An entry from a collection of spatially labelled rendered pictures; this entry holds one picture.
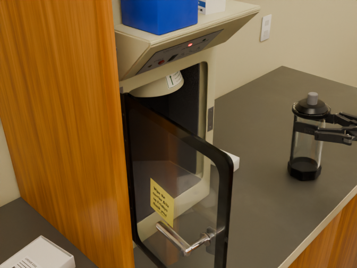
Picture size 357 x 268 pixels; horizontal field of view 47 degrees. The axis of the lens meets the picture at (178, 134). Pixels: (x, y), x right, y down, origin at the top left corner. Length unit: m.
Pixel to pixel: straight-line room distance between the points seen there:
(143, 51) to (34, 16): 0.22
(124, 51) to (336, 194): 0.82
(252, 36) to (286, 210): 0.97
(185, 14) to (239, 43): 1.14
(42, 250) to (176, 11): 0.65
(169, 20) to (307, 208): 0.73
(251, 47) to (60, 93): 1.28
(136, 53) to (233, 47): 1.16
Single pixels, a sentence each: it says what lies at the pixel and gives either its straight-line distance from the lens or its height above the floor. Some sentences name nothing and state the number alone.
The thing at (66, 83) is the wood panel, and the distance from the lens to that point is 0.79.
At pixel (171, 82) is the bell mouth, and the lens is 0.96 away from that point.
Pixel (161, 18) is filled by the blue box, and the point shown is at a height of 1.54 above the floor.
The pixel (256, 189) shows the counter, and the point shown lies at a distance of 1.28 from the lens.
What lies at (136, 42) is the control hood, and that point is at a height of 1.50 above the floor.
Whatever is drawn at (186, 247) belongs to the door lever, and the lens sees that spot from 0.72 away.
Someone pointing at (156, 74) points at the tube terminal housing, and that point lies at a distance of 0.89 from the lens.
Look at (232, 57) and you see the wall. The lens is 1.86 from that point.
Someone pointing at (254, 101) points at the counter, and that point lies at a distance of 1.79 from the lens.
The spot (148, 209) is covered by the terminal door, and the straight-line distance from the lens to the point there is 0.88.
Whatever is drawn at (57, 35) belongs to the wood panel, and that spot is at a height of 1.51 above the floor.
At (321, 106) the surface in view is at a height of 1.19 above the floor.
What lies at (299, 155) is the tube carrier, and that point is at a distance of 1.30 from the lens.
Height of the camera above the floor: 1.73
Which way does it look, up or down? 31 degrees down
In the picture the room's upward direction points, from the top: straight up
